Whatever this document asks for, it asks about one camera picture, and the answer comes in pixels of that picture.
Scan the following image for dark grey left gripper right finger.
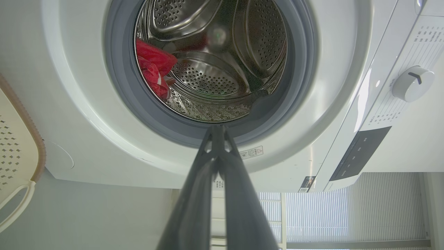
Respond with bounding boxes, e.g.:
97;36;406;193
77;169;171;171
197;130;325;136
219;126;279;250

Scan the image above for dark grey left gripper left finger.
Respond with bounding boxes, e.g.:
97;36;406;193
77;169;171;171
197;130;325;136
156;126;219;250

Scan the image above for red cloth garment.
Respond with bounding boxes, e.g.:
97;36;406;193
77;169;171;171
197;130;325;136
135;38;178;101

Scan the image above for stainless steel washing machine drum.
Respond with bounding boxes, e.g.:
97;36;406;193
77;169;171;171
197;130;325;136
134;0;288;123

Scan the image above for dark gray control panel display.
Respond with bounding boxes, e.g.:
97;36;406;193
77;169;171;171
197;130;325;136
329;126;392;182

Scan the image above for cream perforated laundry basket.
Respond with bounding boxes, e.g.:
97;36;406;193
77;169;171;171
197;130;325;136
0;74;46;233

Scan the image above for grey warning sticker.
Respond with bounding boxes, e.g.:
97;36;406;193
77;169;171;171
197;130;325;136
239;146;264;160

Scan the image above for black QR label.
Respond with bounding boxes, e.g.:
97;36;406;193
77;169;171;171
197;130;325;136
298;176;316;192

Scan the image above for white window blinds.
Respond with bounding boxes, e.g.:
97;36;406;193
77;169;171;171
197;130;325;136
258;172;430;243

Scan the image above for white front-load washing machine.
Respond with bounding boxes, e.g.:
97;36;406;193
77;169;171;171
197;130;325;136
41;0;444;193

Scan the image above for grey rubber door gasket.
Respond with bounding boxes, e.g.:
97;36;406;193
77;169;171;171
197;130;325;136
103;0;318;148

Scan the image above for round drain filter cover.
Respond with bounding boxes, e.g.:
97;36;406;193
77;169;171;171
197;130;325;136
45;139;74;170

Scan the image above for white round program knob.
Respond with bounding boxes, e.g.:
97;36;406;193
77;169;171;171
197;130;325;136
392;66;435;102

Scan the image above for white detergent drawer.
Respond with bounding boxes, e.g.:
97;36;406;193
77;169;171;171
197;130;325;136
415;0;444;18

